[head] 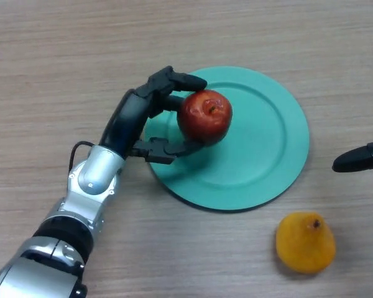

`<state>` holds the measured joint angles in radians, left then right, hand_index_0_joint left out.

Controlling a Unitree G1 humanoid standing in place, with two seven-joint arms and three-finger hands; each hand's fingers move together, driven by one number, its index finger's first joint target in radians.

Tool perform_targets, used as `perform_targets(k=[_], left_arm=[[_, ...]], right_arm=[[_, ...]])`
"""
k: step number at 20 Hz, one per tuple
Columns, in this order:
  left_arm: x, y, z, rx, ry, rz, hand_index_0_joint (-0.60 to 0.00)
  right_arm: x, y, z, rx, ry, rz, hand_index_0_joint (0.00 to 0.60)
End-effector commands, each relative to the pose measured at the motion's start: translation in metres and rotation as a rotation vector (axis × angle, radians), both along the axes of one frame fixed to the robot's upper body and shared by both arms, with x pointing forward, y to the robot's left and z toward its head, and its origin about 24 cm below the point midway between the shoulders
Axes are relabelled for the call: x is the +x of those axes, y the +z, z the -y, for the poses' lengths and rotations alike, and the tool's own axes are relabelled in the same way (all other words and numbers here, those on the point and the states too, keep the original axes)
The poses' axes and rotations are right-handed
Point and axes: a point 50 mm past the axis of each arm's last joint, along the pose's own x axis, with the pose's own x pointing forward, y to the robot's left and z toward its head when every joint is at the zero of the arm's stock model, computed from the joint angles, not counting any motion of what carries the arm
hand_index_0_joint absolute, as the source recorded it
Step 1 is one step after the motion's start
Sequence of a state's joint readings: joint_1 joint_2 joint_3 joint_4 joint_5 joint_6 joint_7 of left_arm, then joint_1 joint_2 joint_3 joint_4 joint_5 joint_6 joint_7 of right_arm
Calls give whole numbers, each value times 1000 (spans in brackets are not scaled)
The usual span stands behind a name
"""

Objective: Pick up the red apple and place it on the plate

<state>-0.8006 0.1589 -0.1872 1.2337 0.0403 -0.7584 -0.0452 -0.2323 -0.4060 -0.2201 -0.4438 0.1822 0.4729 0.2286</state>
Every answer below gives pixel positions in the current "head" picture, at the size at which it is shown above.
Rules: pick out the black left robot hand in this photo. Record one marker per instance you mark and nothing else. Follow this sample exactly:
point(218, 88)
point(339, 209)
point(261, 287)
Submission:
point(130, 118)

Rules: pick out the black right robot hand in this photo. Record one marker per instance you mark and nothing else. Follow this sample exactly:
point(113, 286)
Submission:
point(360, 158)

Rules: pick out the red apple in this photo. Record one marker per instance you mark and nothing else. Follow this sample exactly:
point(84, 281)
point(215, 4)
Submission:
point(205, 116)

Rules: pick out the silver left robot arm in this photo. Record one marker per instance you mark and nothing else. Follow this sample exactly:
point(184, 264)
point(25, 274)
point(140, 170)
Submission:
point(62, 226)

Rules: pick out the green plate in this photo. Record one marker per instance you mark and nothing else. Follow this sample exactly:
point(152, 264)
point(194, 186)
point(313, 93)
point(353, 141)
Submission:
point(251, 149)

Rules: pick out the yellow pear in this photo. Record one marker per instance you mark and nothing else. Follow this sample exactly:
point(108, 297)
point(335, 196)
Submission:
point(304, 245)

